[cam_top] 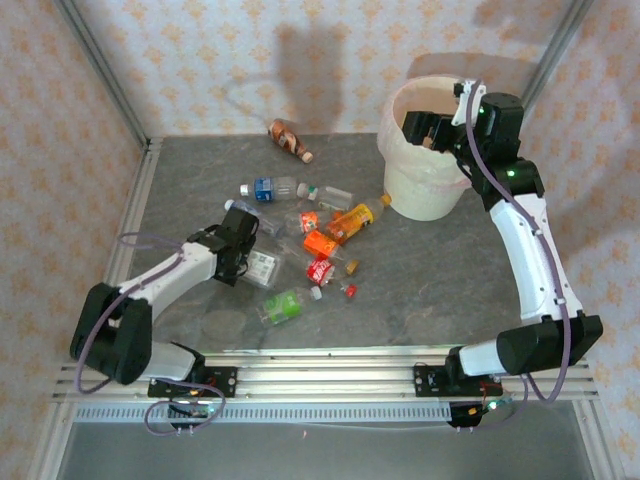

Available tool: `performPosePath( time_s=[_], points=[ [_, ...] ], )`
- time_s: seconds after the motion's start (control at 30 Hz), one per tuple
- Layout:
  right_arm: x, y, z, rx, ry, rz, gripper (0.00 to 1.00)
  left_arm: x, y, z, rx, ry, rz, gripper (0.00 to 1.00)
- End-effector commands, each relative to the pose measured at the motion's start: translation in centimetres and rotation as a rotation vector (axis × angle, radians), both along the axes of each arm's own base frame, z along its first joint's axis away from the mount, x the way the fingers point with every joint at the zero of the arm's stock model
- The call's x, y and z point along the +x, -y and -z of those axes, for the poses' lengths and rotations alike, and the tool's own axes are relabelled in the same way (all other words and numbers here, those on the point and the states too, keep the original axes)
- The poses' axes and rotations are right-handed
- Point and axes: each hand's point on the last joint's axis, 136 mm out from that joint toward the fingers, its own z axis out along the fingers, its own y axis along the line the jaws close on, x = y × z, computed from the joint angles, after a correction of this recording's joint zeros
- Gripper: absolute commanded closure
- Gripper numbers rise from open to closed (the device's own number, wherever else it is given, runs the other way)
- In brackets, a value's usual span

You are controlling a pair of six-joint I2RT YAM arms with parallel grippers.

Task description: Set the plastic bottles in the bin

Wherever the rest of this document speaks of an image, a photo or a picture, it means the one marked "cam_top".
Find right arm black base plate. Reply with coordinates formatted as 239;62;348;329
413;363;451;399

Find blue label clear bottle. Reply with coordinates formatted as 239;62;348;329
239;175;301;204

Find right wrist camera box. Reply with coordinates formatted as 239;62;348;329
452;78;488;127

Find slotted grey cable duct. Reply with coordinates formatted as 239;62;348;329
74;403;454;424

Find large clear bottle white label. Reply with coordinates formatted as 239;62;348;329
239;244;282;290

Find small orange label bottle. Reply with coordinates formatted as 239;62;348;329
283;209;344;236

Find white plastic bin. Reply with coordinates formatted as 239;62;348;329
377;73;484;221

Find red label cola bottle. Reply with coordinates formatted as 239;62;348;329
305;254;359;299

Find translucent pink bin liner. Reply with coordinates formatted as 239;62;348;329
375;73;474;194

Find aluminium mounting rails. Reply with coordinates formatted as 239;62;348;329
52;349;601;404

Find aluminium table side rail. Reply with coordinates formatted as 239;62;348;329
79;137;164;361

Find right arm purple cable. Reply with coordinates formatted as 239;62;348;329
464;79;574;431

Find aluminium frame post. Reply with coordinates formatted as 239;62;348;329
519;0;594;101
52;0;151;149

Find green label clear bottle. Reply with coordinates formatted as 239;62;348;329
257;285;324;327

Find clear bottle green neck ring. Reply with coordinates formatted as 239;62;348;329
298;183;357;212

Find brown coffee bottle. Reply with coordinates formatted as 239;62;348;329
268;118;315;165

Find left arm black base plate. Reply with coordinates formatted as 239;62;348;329
147;366;239;400

